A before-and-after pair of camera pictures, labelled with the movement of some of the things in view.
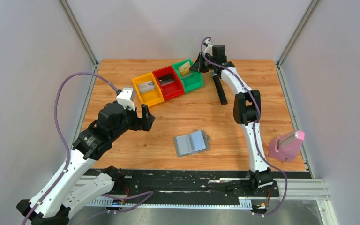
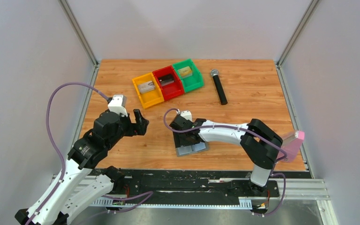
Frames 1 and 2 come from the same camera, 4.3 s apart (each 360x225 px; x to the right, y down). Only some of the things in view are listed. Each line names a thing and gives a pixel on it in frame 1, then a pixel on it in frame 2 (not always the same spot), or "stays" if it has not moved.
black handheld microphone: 222,97 stays
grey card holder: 191,143 stays
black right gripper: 198,66 -> 179,141
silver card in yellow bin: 146,86 stays
